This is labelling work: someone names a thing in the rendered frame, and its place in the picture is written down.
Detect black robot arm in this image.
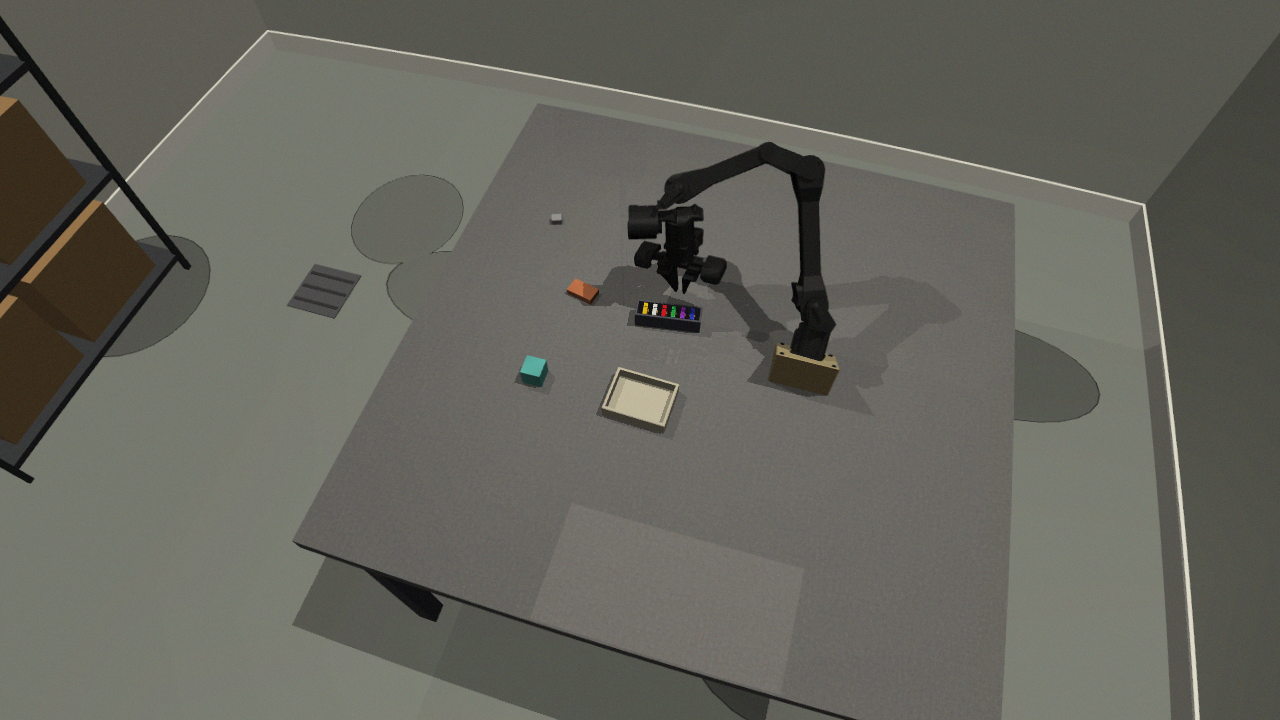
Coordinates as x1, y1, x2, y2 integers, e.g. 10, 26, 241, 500
627, 142, 836, 361

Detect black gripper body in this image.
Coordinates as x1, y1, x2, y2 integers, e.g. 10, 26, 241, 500
634, 233, 727, 284

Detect teal rectangular block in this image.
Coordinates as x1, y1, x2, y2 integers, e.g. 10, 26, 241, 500
520, 355, 548, 387

